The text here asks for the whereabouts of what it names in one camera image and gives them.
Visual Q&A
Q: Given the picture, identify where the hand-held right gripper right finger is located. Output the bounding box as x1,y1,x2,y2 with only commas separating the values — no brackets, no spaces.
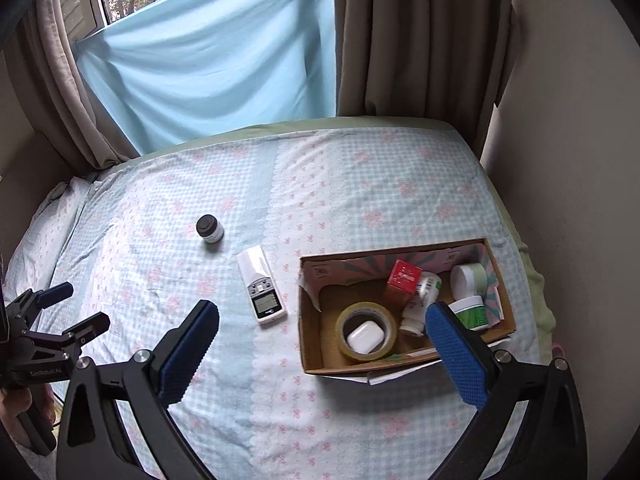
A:
425,301,588,480

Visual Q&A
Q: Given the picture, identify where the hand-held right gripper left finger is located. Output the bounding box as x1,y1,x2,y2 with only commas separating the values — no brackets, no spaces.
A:
55,300,221,480

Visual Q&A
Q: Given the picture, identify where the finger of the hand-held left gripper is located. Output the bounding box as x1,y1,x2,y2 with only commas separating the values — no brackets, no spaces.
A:
4,282,75,331
60,311,111,356

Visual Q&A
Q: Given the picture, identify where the green white cream jar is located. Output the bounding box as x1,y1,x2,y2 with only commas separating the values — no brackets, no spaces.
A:
447,296,488,332

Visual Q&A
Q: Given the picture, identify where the white round cream jar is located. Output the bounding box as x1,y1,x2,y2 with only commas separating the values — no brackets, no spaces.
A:
450,262,488,298

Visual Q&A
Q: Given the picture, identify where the white pill bottle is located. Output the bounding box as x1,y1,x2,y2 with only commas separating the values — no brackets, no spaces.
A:
400,271,443,337

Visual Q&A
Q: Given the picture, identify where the white earbuds case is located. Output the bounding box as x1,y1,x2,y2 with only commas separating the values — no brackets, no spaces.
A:
346,321,392,355

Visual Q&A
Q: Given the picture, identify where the small red pink carton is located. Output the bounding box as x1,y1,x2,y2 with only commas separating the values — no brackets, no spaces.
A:
384,259,423,306

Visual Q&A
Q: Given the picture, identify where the yellow clear tape roll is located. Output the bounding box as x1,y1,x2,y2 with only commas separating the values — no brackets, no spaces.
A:
335,301,399,363

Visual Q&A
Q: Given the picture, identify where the cardboard box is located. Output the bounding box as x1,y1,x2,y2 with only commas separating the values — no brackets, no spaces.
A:
297,237,517,386

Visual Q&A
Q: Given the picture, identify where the person's left hand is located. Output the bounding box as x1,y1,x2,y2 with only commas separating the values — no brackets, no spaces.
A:
0,387,33,446

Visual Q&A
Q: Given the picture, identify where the floral checked pillow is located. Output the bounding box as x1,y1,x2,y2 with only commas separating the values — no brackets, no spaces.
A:
7,175,96,306

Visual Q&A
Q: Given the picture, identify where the white digital pocket scale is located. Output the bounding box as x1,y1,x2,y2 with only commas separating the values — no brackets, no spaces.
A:
236,245,289,328

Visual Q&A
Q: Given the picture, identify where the small black lid jar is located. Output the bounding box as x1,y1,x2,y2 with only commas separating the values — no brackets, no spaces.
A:
196,214,224,246

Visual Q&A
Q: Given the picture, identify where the brown curtain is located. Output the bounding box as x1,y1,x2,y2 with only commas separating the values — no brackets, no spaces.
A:
332,0,516,151
15,0,141,171

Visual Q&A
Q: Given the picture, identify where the light blue hanging cloth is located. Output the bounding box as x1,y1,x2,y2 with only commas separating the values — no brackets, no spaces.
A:
75,0,337,156

